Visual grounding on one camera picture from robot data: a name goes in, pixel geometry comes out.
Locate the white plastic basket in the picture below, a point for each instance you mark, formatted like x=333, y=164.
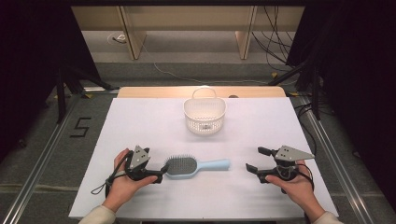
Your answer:
x=204, y=116

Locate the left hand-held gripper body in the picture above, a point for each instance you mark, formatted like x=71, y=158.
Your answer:
x=138, y=157

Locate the person's left hand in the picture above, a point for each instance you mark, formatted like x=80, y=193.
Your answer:
x=124, y=186

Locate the person's right hand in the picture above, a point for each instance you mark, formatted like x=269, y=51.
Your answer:
x=295, y=189

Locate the black curtain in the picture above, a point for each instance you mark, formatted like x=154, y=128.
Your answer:
x=364, y=77
x=28, y=62

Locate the aluminium floor rail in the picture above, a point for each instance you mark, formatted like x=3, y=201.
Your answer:
x=342, y=174
x=34, y=180

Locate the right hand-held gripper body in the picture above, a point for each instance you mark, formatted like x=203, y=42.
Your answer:
x=291, y=154

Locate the beige desk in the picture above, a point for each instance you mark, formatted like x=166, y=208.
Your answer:
x=186, y=17

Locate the white table sheet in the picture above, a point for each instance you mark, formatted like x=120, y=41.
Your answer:
x=199, y=199

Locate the black metal stand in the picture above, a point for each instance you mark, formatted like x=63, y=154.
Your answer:
x=62, y=90
x=315, y=93

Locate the wooden table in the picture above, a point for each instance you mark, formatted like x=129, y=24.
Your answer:
x=149, y=92

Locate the light blue hairbrush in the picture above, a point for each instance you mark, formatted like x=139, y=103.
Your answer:
x=186, y=167

